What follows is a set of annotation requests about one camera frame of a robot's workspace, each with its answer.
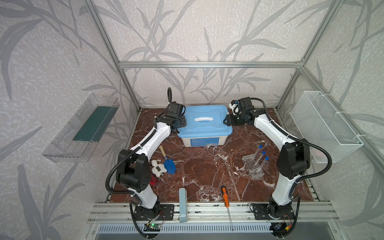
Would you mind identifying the blue plastic bin lid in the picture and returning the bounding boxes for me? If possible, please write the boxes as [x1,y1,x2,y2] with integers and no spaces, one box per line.
[178,105,233,138]

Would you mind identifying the white plastic storage bin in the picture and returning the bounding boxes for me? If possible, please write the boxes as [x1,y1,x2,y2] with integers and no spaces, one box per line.
[182,136,228,147]

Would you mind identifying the clear test tube rack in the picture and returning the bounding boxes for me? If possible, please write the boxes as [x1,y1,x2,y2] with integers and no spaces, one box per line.
[242,154,265,180]

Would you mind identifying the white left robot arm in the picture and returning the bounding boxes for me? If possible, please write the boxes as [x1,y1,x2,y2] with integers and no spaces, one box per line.
[105,87,186,210]

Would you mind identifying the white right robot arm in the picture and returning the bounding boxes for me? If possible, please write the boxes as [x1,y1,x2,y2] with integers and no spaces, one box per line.
[226,97,333,220]

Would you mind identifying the white molecule model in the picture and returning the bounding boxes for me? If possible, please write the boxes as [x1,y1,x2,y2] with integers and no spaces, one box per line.
[151,160,167,178]

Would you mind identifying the red black lighter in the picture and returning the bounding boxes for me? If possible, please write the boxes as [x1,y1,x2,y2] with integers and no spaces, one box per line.
[150,175,158,187]

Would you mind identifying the grey teal bar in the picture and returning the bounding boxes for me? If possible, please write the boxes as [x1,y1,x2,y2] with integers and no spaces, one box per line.
[179,188,188,223]

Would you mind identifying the green circuit board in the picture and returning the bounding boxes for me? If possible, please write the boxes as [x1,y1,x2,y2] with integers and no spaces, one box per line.
[143,223,162,232]

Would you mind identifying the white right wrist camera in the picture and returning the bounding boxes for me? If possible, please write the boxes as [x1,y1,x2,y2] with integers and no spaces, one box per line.
[229,100,240,115]

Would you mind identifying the wooden handled blue brush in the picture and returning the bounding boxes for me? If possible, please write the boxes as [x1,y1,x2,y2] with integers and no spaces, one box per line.
[159,146,176,175]

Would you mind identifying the white wire mesh basket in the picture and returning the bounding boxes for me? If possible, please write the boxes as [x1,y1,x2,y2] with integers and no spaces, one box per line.
[290,91,364,163]

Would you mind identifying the aluminium frame profile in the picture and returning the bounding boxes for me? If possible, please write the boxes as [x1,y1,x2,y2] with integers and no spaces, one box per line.
[83,0,384,175]

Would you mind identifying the orange handled screwdriver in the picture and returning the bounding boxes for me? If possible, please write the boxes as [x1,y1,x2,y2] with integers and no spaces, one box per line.
[221,186,234,231]

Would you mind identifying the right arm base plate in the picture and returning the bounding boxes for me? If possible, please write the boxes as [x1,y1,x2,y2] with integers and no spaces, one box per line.
[250,203,295,220]

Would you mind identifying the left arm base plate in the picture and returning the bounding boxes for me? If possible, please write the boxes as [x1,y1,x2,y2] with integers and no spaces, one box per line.
[134,204,175,221]

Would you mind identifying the clear wall shelf green mat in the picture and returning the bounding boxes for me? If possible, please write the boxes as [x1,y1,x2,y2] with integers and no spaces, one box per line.
[42,94,120,163]

